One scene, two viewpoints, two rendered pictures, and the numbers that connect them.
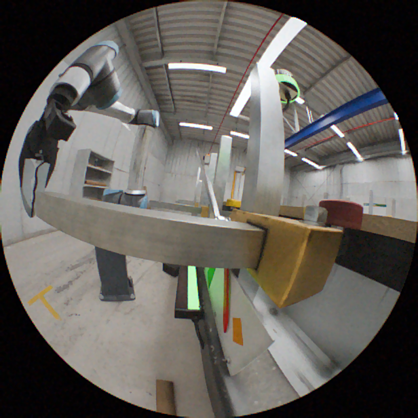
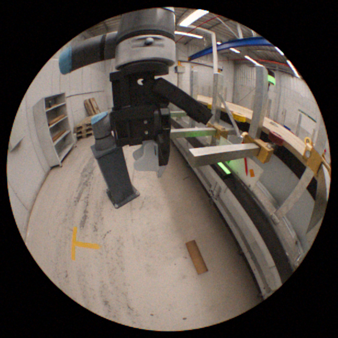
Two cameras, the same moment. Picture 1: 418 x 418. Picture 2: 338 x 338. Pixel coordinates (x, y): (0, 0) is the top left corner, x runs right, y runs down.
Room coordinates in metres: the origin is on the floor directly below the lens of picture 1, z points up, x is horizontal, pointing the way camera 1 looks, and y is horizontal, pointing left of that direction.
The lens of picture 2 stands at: (-0.15, 0.28, 0.99)
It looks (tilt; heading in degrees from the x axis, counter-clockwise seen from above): 38 degrees down; 353
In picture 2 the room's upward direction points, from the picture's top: straight up
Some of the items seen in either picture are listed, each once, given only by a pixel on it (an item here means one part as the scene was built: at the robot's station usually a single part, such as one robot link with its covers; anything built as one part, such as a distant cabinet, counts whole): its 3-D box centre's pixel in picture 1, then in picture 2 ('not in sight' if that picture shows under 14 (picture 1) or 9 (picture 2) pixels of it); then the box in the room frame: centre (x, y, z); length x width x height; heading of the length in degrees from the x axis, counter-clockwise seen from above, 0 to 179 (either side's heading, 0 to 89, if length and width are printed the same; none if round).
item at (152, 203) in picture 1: (193, 210); (186, 114); (0.58, 0.07, 0.83); 0.43 x 0.03 x 0.04; 99
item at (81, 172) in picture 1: (91, 190); (54, 128); (1.83, 2.55, 0.78); 0.90 x 0.45 x 1.55; 6
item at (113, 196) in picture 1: (113, 200); (101, 123); (0.71, 0.69, 0.79); 0.17 x 0.15 x 0.18; 109
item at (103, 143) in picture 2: not in sight; (103, 139); (0.71, 0.70, 0.65); 0.19 x 0.19 x 0.10
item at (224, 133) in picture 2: not in sight; (216, 130); (0.36, -0.02, 0.80); 0.13 x 0.06 x 0.05; 9
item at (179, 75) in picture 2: (203, 194); (179, 96); (0.89, 0.06, 0.93); 0.05 x 0.05 x 0.45; 9
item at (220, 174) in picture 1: (215, 205); (215, 117); (0.38, -0.02, 0.87); 0.03 x 0.03 x 0.48; 9
